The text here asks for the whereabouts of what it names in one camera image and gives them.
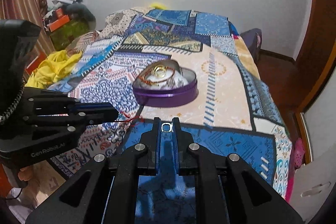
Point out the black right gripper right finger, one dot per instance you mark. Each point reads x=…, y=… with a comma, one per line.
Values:
x=227, y=188

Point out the pile of clothes and boxes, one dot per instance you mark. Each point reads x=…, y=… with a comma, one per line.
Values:
x=81, y=22

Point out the orange box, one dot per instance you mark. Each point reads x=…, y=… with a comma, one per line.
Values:
x=58, y=23

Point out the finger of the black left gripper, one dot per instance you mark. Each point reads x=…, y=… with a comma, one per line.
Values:
x=43, y=101
x=34, y=132

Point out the blue patchwork bedspread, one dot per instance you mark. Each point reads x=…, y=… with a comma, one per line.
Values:
x=182, y=64

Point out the white drawer cabinet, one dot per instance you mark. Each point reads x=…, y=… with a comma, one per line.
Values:
x=313, y=184

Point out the yellow blanket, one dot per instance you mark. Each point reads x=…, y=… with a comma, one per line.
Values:
x=53, y=69

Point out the purple heart-shaped tin box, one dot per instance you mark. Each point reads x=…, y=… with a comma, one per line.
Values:
x=165, y=84

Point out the striped pillow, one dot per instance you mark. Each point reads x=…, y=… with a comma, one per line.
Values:
x=80, y=43

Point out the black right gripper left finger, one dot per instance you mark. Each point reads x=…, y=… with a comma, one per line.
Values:
x=104, y=190

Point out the dark purple bag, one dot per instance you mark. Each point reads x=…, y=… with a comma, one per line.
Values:
x=253, y=40

